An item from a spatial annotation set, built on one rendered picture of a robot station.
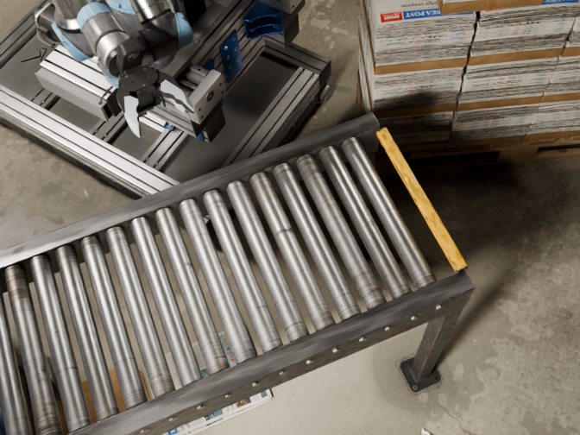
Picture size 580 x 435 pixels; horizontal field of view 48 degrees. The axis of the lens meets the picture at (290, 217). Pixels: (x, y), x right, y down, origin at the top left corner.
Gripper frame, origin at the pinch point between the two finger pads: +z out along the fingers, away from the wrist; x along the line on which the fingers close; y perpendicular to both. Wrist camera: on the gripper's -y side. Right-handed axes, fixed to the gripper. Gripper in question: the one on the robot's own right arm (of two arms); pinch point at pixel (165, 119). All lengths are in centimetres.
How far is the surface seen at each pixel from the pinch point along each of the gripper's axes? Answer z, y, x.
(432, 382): 53, 117, -57
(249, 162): -8.8, 41.2, -23.1
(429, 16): -20, 31, -89
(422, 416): 60, 118, -47
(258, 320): 29, 43, -3
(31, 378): 13, 49, 46
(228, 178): -7.9, 42.0, -16.2
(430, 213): 30, 36, -51
